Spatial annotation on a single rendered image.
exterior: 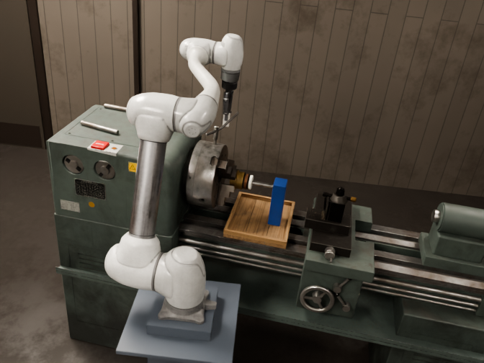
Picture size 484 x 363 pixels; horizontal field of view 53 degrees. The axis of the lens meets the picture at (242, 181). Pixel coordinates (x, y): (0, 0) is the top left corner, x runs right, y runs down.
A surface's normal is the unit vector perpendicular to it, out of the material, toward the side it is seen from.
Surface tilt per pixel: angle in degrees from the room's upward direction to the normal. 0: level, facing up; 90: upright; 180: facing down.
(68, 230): 90
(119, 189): 90
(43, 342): 0
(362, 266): 0
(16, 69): 90
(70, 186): 90
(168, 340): 0
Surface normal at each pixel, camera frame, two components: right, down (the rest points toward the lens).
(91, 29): -0.07, 0.51
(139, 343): 0.09, -0.86
